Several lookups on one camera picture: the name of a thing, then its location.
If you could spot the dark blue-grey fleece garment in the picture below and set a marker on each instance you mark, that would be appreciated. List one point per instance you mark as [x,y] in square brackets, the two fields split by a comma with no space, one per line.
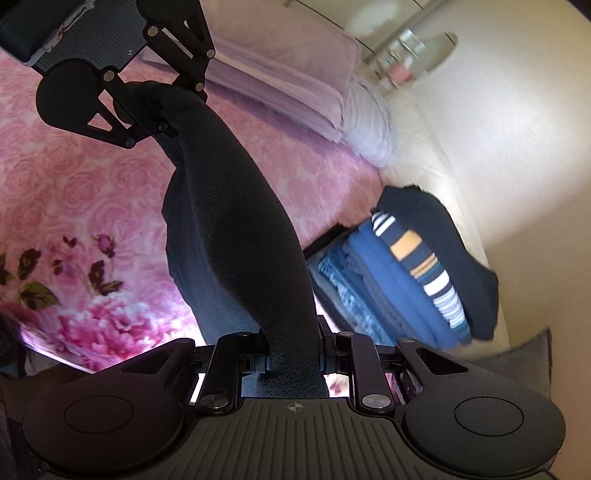
[231,207]

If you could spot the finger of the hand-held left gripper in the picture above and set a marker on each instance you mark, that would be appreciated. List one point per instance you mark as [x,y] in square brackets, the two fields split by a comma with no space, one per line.
[184,50]
[134,134]

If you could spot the lavender pillow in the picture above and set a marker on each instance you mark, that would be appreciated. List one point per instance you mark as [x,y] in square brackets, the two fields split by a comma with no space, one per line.
[286,74]

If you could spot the dark grey cushion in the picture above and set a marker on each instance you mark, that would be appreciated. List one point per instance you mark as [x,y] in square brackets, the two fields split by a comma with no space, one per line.
[526,360]

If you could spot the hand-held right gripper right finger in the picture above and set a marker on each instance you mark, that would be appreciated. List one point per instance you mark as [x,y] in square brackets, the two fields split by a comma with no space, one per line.
[364,364]

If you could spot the stack of folded clothes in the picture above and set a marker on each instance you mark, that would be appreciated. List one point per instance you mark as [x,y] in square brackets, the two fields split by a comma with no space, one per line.
[415,277]

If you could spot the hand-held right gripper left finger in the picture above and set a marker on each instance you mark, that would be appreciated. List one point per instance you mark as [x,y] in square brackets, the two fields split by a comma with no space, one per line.
[226,364]

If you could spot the pink floral blanket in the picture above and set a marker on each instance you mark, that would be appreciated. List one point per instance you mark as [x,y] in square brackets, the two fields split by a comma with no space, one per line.
[69,184]

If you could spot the striped lavender quilt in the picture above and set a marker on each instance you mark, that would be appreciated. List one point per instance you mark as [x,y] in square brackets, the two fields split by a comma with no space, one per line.
[369,124]

